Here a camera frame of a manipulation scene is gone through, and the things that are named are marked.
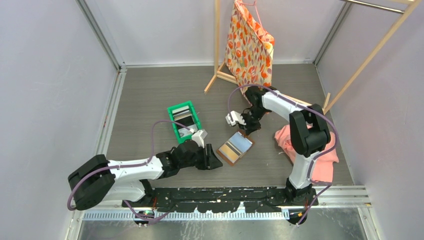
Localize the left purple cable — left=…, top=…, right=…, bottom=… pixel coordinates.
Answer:
left=66, top=119, right=196, bottom=221

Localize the brown leather card holder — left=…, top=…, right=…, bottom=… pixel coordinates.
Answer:
left=216, top=130, right=255, bottom=166

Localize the purple cable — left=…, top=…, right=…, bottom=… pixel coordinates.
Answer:
left=227, top=84, right=340, bottom=226
left=66, top=119, right=196, bottom=221

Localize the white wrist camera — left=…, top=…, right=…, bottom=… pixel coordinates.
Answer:
left=225, top=110, right=246, bottom=127
left=191, top=129, right=208, bottom=148

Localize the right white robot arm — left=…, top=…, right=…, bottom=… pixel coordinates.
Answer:
left=237, top=84, right=331, bottom=205

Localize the floral fabric bag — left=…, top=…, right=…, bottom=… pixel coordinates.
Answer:
left=224, top=0, right=275, bottom=87

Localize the gold credit card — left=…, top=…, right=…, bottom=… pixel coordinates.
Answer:
left=219, top=143, right=239, bottom=164

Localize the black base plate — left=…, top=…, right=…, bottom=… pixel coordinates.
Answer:
left=129, top=186, right=317, bottom=213

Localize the pink hanger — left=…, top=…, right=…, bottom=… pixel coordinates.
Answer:
left=237, top=0, right=266, bottom=33

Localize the pink cloth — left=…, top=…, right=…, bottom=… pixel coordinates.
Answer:
left=274, top=125, right=339, bottom=183

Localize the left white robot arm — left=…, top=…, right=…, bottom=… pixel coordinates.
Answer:
left=67, top=140, right=223, bottom=211

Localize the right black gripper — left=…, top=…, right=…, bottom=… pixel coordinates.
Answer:
left=237, top=107, right=269, bottom=135

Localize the silver card in bin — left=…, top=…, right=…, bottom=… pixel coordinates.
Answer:
left=178, top=127, right=195, bottom=139

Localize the wooden clothes rack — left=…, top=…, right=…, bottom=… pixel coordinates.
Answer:
left=203, top=0, right=424, bottom=117

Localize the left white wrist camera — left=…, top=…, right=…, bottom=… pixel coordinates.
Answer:
left=191, top=129, right=208, bottom=148

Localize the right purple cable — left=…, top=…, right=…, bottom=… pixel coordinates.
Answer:
left=227, top=84, right=340, bottom=226

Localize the aluminium frame rail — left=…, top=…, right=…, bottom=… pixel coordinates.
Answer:
left=72, top=185, right=372, bottom=223

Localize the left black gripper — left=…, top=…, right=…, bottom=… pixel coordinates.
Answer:
left=179, top=143, right=222, bottom=170

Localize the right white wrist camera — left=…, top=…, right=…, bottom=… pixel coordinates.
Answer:
left=225, top=110, right=246, bottom=127

